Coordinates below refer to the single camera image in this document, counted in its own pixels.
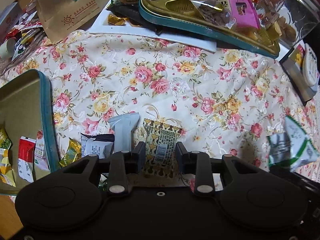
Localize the white black-top snack packet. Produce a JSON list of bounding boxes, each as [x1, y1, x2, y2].
[[81, 134, 114, 159]]

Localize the grey long snack packet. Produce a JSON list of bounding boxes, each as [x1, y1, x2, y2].
[[108, 112, 140, 153]]

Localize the yellow patterned snack packet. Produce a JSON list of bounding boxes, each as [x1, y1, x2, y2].
[[143, 119, 182, 179]]

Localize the gold green candy wrapper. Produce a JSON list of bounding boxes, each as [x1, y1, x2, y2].
[[60, 138, 81, 167]]

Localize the white green-stripe snack packet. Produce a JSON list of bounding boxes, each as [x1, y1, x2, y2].
[[267, 115, 319, 172]]

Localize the red white snack packet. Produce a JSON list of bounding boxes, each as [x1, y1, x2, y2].
[[18, 137, 36, 183]]

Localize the yellow grey pastry packet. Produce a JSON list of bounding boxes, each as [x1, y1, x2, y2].
[[0, 148, 16, 187]]

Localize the green yellow-label snack packet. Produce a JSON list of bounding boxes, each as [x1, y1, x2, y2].
[[0, 126, 12, 150]]

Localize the floral tablecloth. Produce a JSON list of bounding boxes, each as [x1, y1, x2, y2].
[[1, 30, 319, 170]]

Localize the teal gold tin lid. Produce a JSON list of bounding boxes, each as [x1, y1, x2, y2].
[[1, 69, 60, 196]]

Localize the white tray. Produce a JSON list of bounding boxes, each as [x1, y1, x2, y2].
[[88, 8, 217, 52]]

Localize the gold foil candy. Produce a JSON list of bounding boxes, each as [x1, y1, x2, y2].
[[107, 14, 127, 26]]

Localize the white remote control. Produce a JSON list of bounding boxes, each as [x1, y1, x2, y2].
[[302, 43, 319, 87]]

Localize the teal gold snack tin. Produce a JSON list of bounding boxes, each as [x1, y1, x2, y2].
[[139, 0, 280, 59]]

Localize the pink snack bag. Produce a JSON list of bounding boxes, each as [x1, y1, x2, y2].
[[214, 0, 260, 29]]

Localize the small white cup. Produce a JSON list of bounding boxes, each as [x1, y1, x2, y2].
[[0, 37, 16, 61]]

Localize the brown paper bag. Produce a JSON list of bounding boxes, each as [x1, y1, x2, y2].
[[36, 0, 109, 43]]

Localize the clear plastic cookie jar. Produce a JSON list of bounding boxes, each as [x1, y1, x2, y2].
[[254, 0, 319, 48]]

